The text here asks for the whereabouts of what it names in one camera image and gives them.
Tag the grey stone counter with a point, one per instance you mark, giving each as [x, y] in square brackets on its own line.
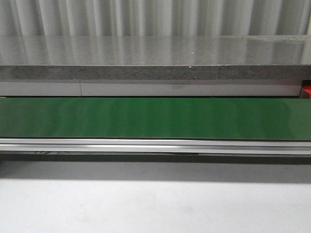
[200, 66]

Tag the grey pleated curtain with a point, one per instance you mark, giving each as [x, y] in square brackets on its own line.
[155, 17]

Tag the red object at right edge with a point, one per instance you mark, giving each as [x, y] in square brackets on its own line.
[306, 92]

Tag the aluminium conveyor side rail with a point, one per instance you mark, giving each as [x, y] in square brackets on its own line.
[226, 147]

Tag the green conveyor belt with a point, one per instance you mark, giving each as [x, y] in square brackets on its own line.
[211, 118]

